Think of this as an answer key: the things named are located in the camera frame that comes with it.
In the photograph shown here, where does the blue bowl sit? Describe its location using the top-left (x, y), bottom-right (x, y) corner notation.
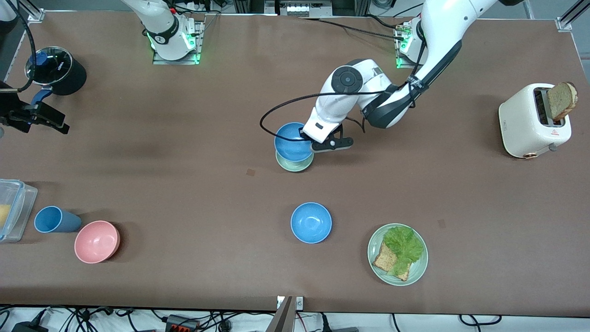
top-left (290, 202), bottom-right (332, 244)
top-left (274, 122), bottom-right (315, 162)

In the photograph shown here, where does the green bowl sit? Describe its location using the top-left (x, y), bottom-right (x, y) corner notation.
top-left (276, 150), bottom-right (315, 172)

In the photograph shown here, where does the pink bowl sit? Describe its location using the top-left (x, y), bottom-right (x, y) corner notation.
top-left (74, 220), bottom-right (121, 264)

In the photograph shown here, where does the glass lid blue knob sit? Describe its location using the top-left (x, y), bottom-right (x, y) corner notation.
top-left (26, 46), bottom-right (73, 86)

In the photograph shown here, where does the clear plastic container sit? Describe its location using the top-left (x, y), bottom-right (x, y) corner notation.
top-left (0, 179), bottom-right (38, 243)

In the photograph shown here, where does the blue cup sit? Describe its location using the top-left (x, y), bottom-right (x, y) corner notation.
top-left (34, 206), bottom-right (83, 234)

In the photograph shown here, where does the grey control box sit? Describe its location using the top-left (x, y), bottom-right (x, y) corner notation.
top-left (265, 0), bottom-right (332, 18)

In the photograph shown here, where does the green lettuce leaf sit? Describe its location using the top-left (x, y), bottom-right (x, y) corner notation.
top-left (383, 225), bottom-right (425, 276)

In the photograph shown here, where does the brown bread slice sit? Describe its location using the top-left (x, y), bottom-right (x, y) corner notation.
top-left (372, 242), bottom-right (411, 282)

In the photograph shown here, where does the green plate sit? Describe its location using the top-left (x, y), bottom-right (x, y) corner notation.
top-left (367, 223), bottom-right (429, 286)

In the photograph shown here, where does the cream white toaster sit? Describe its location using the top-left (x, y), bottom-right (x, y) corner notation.
top-left (499, 83), bottom-right (574, 160)

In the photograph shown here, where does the black orange power adapter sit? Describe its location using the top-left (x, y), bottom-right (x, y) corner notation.
top-left (165, 314), bottom-right (200, 332)

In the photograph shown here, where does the brown toast slice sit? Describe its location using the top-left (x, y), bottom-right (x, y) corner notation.
top-left (547, 82), bottom-right (578, 122)

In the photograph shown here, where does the black pot blue handle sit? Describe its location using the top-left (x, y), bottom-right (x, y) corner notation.
top-left (25, 46), bottom-right (87, 107)

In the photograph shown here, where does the long black table cable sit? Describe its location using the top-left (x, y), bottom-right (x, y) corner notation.
top-left (299, 16), bottom-right (408, 42)

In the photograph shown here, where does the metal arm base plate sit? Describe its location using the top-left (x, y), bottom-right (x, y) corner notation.
top-left (395, 21), bottom-right (427, 70)
top-left (152, 19), bottom-right (204, 65)

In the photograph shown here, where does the aluminium frame post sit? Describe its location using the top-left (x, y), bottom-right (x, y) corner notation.
top-left (25, 0), bottom-right (46, 23)
top-left (555, 0), bottom-right (590, 32)

